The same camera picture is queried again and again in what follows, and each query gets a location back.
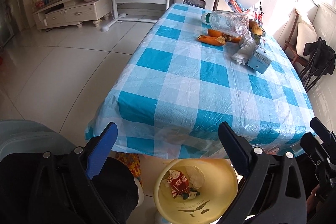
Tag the yellow plastic bin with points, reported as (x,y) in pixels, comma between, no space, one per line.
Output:
(215,203)

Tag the clear plastic bottle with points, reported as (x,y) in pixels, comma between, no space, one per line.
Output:
(225,22)

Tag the blue white checked tablecloth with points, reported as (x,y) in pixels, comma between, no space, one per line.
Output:
(183,82)

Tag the red white snack packet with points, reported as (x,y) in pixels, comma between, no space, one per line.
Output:
(179,183)

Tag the wooden chair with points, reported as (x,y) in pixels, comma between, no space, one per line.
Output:
(290,48)

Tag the small orange carrot scrap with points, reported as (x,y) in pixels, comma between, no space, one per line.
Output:
(235,39)

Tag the white tissue wad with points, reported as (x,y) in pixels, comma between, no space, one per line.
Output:
(195,175)

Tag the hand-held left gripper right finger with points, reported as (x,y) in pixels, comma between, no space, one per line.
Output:
(233,150)

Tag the person's black clothing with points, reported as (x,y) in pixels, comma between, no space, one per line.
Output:
(118,187)

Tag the orange floral cloth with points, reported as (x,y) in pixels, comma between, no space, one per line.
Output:
(130,163)

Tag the orange carrot piece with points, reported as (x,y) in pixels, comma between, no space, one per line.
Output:
(210,39)
(214,32)

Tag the black folding chair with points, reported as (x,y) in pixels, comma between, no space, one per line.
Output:
(319,56)

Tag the blue white carton box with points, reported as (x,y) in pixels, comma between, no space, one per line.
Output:
(258,61)

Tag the white tissue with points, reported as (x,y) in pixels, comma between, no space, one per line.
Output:
(244,52)

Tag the white seat cushion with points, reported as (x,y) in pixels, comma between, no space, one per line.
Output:
(304,35)

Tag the cream tv cabinet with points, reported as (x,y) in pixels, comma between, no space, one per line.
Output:
(76,12)

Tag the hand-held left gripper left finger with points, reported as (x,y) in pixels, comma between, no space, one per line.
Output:
(101,153)

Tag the dark fruit bowl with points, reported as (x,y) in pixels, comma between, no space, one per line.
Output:
(263,33)

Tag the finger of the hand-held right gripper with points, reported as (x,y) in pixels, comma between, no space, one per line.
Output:
(321,129)
(323,161)

